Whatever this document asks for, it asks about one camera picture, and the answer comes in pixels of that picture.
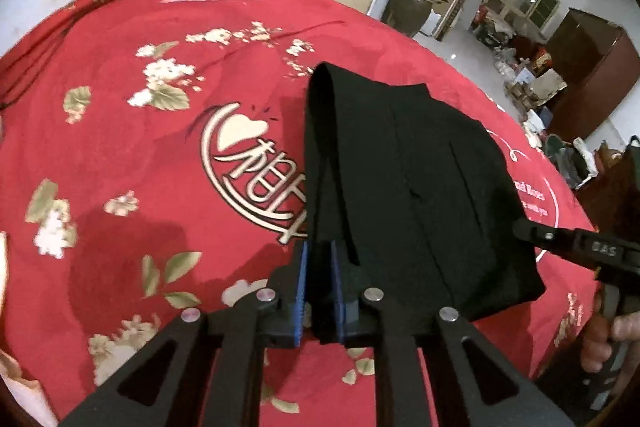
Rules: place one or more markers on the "dark ceramic jar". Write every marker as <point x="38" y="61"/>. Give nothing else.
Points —
<point x="407" y="16"/>

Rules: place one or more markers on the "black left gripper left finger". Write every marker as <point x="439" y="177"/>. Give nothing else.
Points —
<point x="205" y="369"/>

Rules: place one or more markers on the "red floral bed blanket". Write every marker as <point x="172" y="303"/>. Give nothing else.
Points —
<point x="152" y="160"/>

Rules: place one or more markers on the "person's right hand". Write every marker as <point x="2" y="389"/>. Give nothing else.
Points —
<point x="600" y="334"/>

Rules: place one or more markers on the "black pants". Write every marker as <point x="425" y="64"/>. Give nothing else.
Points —
<point x="417" y="197"/>

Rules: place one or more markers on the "dark brown wooden cabinet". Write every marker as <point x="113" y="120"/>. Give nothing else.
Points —
<point x="599" y="64"/>

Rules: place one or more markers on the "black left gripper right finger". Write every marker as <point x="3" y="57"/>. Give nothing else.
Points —
<point x="451" y="375"/>

